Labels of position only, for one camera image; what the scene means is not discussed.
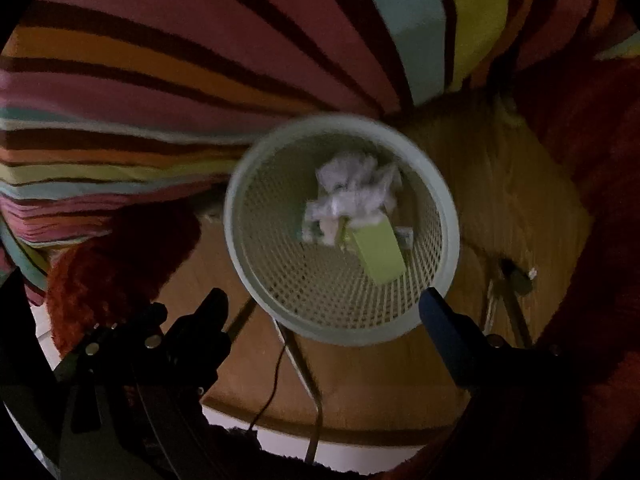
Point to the striped colourful bed sheet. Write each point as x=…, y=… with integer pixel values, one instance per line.
x=110, y=103

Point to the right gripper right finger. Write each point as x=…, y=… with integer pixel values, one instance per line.
x=520, y=420

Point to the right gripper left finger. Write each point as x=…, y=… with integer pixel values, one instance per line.
x=131, y=395

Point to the white mesh waste basket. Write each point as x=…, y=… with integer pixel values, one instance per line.
x=322, y=292

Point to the white plastic bag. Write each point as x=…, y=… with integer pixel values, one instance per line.
x=321, y=224

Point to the green box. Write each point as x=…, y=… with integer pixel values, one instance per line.
x=373, y=241

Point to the white paper ball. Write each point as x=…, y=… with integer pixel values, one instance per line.
x=347, y=171

